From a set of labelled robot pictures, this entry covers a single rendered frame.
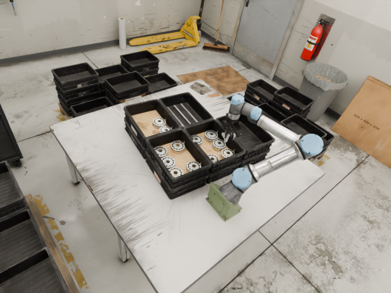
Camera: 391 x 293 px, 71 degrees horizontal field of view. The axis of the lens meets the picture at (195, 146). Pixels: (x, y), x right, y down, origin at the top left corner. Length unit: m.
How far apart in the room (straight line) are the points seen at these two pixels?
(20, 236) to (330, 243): 2.58
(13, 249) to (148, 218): 0.90
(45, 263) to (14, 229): 0.42
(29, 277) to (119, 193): 0.67
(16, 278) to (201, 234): 1.08
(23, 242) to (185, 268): 1.11
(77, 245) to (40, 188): 0.71
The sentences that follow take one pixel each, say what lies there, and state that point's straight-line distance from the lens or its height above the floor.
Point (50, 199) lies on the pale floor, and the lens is 2.83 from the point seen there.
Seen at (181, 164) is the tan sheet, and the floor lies 0.83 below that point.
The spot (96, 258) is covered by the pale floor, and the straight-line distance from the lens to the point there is 2.46.
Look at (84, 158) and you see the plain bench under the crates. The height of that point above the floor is 0.70.
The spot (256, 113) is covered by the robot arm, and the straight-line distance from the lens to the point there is 1.64.
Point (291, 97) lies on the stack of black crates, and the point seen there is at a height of 0.50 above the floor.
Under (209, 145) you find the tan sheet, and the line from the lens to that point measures 2.06.
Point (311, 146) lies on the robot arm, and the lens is 1.58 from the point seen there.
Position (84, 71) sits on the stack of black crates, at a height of 0.49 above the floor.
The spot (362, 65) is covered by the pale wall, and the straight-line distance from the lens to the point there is 4.33.
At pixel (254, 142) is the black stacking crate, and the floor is 0.83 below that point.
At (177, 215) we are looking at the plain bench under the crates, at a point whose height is 0.70.
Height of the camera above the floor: 2.23
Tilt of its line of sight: 44 degrees down
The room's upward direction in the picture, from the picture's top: 12 degrees clockwise
